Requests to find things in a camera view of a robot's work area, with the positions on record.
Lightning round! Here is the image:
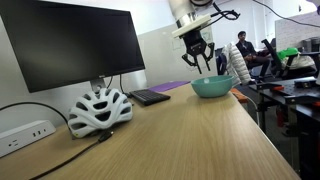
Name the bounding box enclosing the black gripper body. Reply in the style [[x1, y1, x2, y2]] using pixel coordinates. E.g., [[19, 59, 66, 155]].
[[183, 30, 207, 56]]

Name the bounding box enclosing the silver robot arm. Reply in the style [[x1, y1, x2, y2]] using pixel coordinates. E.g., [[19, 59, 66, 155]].
[[168, 0, 214, 73]]

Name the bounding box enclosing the teal plastic bowl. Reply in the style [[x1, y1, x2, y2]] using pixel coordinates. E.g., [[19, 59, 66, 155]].
[[191, 75, 235, 98]]

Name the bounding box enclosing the white puffer jacket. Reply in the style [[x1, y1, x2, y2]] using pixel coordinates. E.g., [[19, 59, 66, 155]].
[[222, 42, 251, 86]]

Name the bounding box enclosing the purple notebook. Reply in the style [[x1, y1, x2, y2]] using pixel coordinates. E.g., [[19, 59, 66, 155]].
[[150, 81, 188, 92]]

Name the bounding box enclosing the seated person in background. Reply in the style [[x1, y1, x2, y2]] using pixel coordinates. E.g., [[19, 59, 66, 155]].
[[236, 31, 270, 78]]

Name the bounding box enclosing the black computer keyboard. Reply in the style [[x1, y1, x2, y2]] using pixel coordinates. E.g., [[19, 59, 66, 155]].
[[130, 89, 170, 106]]

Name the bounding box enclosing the green object on desk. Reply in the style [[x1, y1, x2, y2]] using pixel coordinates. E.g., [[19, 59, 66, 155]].
[[277, 48, 299, 60]]

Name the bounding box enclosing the white bicycle helmet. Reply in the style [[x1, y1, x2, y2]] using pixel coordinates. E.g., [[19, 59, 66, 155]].
[[68, 88, 133, 138]]

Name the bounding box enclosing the black metal workbench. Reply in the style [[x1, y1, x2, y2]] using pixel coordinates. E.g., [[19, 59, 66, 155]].
[[250, 77, 320, 180]]

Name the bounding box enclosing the black computer monitor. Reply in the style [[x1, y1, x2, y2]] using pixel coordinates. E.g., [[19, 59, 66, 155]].
[[0, 0, 145, 93]]

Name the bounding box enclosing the white power strip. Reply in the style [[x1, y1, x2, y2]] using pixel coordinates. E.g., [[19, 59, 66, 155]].
[[0, 120, 56, 157]]

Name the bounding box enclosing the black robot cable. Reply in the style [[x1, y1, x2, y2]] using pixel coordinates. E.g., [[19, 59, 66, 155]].
[[199, 2, 241, 33]]

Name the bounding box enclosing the black usb cable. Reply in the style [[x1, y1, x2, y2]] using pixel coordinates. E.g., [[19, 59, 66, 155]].
[[0, 101, 114, 180]]

